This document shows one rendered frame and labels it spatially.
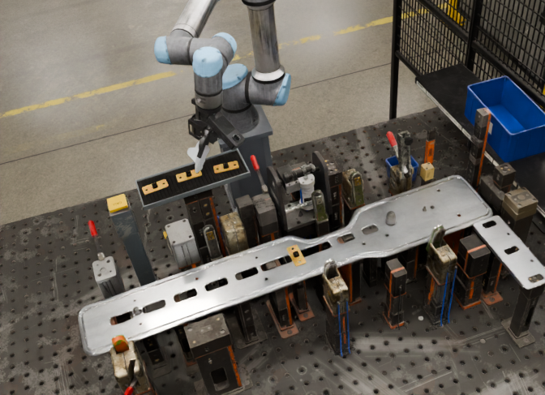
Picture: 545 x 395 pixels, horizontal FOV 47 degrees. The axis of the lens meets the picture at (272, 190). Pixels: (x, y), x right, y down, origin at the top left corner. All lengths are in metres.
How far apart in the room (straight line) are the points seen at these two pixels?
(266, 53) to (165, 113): 2.33
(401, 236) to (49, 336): 1.30
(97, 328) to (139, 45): 3.48
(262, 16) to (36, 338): 1.39
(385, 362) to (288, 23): 3.48
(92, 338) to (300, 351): 0.68
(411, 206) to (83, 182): 2.41
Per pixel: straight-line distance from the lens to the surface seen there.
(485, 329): 2.29
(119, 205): 2.13
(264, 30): 2.12
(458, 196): 2.25
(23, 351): 2.49
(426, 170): 2.24
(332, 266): 1.91
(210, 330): 1.90
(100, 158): 4.22
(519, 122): 2.53
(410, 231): 2.13
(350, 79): 4.50
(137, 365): 1.86
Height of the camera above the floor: 2.60
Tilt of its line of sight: 45 degrees down
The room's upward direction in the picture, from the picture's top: 8 degrees counter-clockwise
